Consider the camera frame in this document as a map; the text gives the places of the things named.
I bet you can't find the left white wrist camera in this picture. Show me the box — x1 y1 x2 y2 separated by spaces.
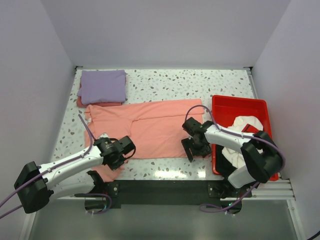
98 133 109 139

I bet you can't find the white t shirt red print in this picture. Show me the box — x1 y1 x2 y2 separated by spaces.
221 115 265 168

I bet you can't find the red plastic bin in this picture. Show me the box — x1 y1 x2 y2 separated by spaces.
211 95 273 176

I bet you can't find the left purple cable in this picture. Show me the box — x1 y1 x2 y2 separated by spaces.
0 114 98 218

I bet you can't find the salmon pink t shirt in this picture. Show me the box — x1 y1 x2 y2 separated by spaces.
84 98 206 183

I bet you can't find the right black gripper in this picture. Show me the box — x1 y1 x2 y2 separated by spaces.
181 135 212 162

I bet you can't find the folded dark pink t shirt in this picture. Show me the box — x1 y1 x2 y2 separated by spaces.
76 84 122 108

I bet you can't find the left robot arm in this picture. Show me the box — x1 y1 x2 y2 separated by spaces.
14 136 136 214

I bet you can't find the aluminium table frame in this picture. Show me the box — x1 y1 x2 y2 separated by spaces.
29 65 297 218

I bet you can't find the folded purple t shirt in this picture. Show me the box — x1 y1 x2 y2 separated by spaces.
77 70 127 106

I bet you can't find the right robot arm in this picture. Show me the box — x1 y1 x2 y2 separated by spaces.
181 117 285 197

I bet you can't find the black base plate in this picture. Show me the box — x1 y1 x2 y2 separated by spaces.
84 180 250 211

